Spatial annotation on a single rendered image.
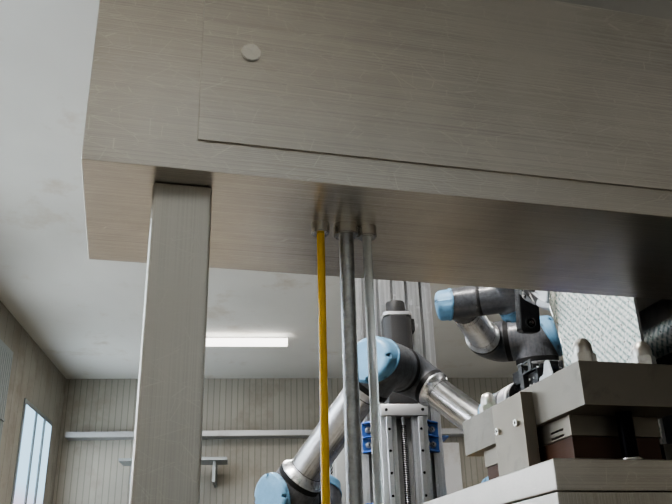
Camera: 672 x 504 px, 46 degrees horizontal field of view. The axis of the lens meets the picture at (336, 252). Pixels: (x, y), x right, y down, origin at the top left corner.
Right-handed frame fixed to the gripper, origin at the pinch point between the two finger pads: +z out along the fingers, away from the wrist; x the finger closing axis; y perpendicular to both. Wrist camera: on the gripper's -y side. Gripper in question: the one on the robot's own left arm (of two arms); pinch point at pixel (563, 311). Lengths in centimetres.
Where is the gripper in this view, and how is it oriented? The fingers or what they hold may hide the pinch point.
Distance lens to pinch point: 163.9
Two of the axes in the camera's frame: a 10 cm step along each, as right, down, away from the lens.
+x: 9.7, 0.7, 2.3
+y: 1.4, -9.6, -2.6
